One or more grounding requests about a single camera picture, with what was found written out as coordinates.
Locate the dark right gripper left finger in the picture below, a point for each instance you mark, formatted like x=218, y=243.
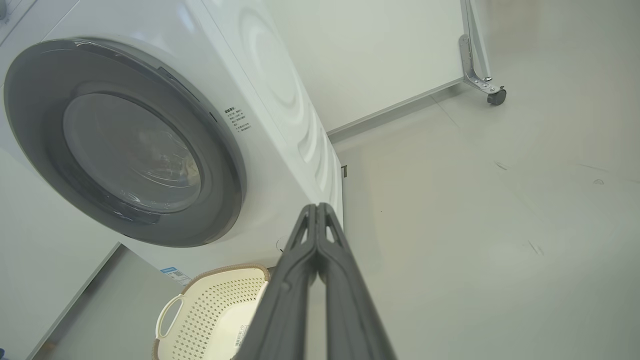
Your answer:
x=287, y=300

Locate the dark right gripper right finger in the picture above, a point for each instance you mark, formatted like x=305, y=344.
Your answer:
x=350, y=310

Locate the round glass washer door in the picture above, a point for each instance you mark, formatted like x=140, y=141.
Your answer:
x=130, y=150

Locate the white front-load washing machine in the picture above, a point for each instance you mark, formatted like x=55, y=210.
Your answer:
x=270, y=75

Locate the paper label inside basket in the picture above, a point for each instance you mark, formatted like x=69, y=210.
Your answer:
x=241, y=337

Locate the cream perforated basket brown rim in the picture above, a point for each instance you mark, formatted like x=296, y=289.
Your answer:
x=210, y=310

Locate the blue energy label sticker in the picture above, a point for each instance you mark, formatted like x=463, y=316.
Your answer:
x=175, y=276

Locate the metal leg with black caster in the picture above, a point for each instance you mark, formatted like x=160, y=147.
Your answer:
x=477, y=65

